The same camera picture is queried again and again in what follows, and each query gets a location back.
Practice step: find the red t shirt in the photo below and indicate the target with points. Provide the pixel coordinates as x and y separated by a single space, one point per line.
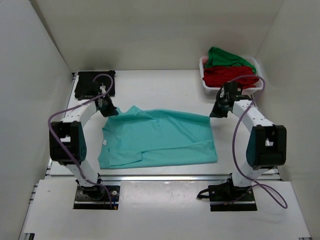
216 76

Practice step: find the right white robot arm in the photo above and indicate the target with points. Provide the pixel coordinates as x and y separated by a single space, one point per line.
266 148

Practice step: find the white plastic basket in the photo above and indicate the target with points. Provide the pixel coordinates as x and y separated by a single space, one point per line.
212 91

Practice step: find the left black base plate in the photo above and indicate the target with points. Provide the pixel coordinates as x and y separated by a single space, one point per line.
96 198

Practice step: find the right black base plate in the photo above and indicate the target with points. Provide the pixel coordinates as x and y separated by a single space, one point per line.
225 197

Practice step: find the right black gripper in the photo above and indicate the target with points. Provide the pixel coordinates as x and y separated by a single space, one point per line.
215 112

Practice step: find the folded black t shirt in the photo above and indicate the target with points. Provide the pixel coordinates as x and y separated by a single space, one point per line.
94 76

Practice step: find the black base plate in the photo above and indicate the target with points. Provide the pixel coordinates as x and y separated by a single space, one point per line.
225 197
96 198

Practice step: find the aluminium rail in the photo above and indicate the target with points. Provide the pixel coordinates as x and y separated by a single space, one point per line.
164 178

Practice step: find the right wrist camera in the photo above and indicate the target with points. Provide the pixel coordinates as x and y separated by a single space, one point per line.
232 91

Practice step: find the teal t shirt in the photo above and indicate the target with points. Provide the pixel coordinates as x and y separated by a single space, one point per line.
156 138

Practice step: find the green t shirt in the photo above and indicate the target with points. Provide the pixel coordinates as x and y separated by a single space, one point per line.
220 58

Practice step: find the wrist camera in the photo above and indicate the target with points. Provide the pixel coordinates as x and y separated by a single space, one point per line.
93 89
232 91

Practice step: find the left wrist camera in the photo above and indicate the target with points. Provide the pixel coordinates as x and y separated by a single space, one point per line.
93 89

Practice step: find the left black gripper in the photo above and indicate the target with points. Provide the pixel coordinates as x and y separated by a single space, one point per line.
111 111

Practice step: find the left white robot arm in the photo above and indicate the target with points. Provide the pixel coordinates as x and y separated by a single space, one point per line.
67 144

